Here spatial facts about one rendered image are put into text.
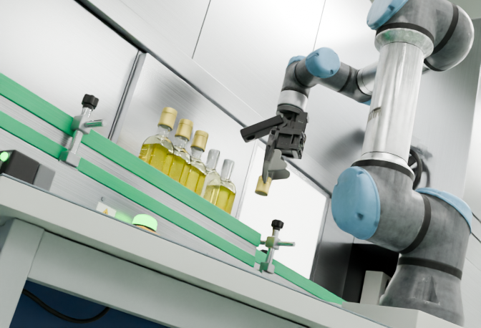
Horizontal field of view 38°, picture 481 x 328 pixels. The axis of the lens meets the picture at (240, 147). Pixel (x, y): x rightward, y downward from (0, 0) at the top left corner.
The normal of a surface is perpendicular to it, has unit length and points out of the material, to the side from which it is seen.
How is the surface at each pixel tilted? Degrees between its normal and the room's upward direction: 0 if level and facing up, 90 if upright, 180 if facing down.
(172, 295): 90
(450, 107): 90
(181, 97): 90
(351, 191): 98
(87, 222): 90
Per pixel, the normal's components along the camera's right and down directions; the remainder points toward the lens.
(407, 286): -0.51, -0.65
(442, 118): -0.58, -0.43
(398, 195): 0.48, -0.25
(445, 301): 0.34, -0.48
